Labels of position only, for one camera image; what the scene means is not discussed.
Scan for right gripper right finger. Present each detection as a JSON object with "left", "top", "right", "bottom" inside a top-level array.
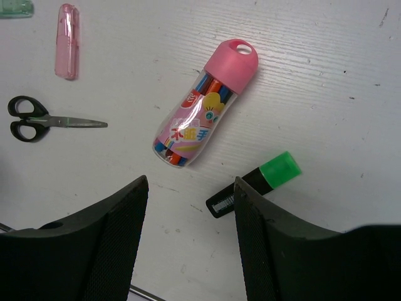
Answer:
[{"left": 234, "top": 178, "right": 400, "bottom": 300}]

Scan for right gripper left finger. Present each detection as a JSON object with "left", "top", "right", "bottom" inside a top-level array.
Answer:
[{"left": 1, "top": 176, "right": 148, "bottom": 300}]

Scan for green highlighter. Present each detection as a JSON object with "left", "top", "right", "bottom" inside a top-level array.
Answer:
[{"left": 206, "top": 152, "right": 301, "bottom": 218}]

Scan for pink marker tube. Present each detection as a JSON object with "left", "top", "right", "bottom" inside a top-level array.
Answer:
[{"left": 152, "top": 39, "right": 259, "bottom": 168}]

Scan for pink eraser case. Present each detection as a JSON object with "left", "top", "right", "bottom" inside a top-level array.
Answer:
[{"left": 55, "top": 3, "right": 80, "bottom": 80}]

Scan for green transparent case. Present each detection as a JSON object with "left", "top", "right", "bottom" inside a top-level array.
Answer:
[{"left": 0, "top": 0, "right": 34, "bottom": 19}]

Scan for black handled scissors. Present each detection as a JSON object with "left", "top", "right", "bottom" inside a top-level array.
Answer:
[{"left": 8, "top": 95, "right": 108, "bottom": 142}]

